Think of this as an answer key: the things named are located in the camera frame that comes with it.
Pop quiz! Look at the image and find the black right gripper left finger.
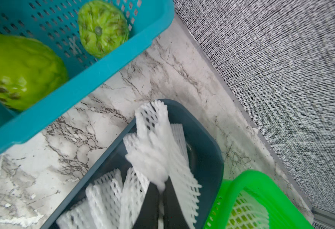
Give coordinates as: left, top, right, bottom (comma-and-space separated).
132, 183, 160, 229

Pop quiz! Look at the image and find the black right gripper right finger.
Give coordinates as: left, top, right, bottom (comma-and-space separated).
163, 177, 189, 229

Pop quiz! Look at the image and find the white foam net sleeve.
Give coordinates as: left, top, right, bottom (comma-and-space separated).
226, 190, 270, 229
123, 100, 202, 229

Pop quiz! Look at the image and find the white foam net pile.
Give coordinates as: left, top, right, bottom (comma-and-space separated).
56, 168, 150, 229

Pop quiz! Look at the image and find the custard apple in basket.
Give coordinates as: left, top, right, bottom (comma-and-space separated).
78, 1, 129, 59
0, 34, 69, 111

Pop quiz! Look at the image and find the bright green plastic basket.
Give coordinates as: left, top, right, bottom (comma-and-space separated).
204, 170, 312, 229

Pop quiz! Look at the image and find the teal plastic basket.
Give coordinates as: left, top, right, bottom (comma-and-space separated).
0, 1, 174, 154

